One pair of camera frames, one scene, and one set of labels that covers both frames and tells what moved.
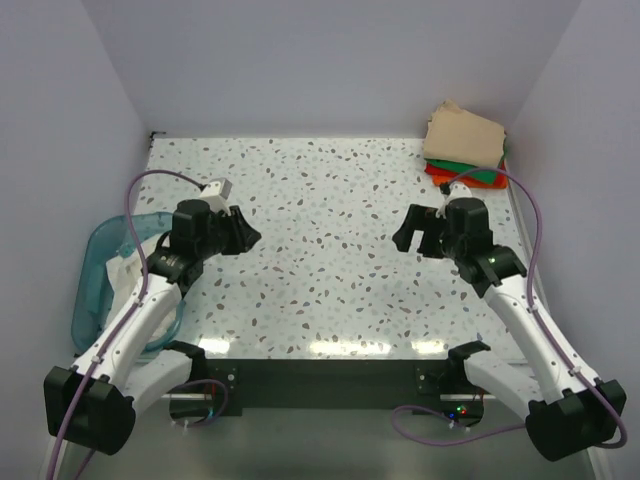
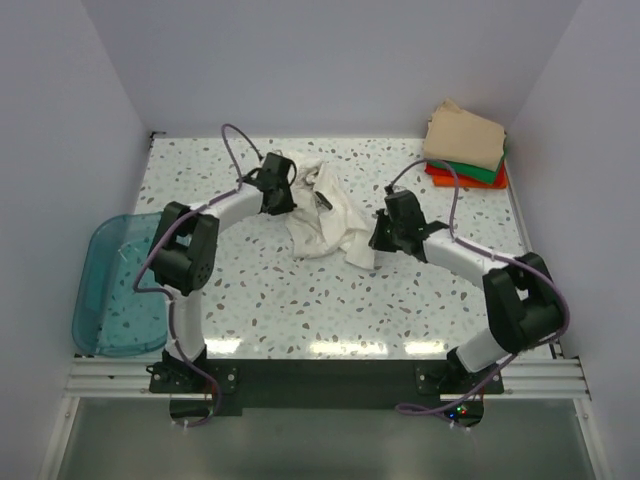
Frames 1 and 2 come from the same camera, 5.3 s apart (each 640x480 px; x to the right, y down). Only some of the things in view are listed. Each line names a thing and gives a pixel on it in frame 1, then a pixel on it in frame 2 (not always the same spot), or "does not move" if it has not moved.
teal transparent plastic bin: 95,249 does not move
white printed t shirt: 124,283 -> 326,217
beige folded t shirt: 456,135 does not move
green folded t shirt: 489,174 does not move
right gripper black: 416,215 -> 376,240
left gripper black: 244,237 -> 287,206
